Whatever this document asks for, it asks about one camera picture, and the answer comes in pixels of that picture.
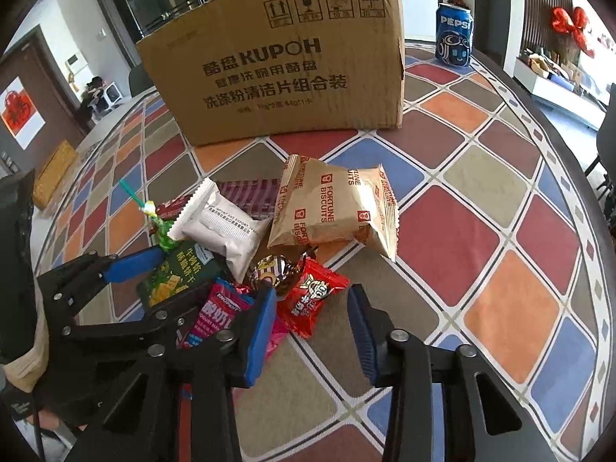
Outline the pink red snack packet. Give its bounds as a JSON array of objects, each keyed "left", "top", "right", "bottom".
[{"left": 177, "top": 278, "right": 256, "bottom": 348}]

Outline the dark green snack packet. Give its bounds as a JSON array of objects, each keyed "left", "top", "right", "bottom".
[{"left": 137, "top": 240, "right": 228, "bottom": 311}]

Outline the green lollipop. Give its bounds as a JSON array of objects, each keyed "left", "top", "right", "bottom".
[{"left": 119, "top": 178, "right": 179, "bottom": 253}]

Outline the white snack packet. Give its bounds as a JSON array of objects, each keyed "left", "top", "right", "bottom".
[{"left": 167, "top": 178, "right": 271, "bottom": 283}]

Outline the brown shiny candy wrapper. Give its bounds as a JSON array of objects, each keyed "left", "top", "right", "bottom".
[{"left": 248, "top": 248, "right": 315, "bottom": 301}]

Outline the red cartoon snack packet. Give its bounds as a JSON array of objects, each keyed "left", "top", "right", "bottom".
[{"left": 277, "top": 256, "right": 350, "bottom": 339}]

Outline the maroon striped snack packet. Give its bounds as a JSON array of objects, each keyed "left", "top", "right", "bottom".
[{"left": 156, "top": 178, "right": 280, "bottom": 220}]

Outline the beige Fortune Biscuits bag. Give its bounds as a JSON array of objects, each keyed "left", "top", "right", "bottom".
[{"left": 267, "top": 154, "right": 399, "bottom": 261}]

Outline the yellow woven box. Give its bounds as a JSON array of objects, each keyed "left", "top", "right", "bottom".
[{"left": 32, "top": 140, "right": 78, "bottom": 211}]

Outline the white stool with items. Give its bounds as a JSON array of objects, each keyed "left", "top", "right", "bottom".
[{"left": 76, "top": 76, "right": 123, "bottom": 123}]

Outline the dark chair left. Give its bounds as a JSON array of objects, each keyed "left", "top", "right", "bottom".
[{"left": 129, "top": 63, "right": 154, "bottom": 97}]

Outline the dark chair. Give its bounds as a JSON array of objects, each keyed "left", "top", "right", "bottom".
[
  {"left": 584, "top": 84, "right": 616, "bottom": 228},
  {"left": 129, "top": 63, "right": 154, "bottom": 97}
]

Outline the red fu poster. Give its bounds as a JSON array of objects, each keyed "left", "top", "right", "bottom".
[{"left": 1, "top": 76, "right": 45, "bottom": 149}]

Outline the brown entrance door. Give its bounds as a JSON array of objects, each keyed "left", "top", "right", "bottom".
[{"left": 1, "top": 26, "right": 87, "bottom": 175}]

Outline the brown cardboard box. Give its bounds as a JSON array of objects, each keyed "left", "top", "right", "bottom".
[{"left": 137, "top": 0, "right": 404, "bottom": 146}]

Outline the dark chair right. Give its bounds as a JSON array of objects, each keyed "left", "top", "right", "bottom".
[{"left": 584, "top": 84, "right": 616, "bottom": 228}]

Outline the white low cabinet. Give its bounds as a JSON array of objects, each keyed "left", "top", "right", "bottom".
[{"left": 514, "top": 59, "right": 607, "bottom": 131}]

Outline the blue Pepsi can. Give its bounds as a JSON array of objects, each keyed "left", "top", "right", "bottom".
[{"left": 435, "top": 3, "right": 474, "bottom": 67}]

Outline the red bow decoration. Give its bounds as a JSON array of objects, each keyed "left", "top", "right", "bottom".
[{"left": 550, "top": 6, "right": 595, "bottom": 59}]

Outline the dark interior door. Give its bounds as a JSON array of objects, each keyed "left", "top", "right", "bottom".
[{"left": 474, "top": 0, "right": 511, "bottom": 67}]

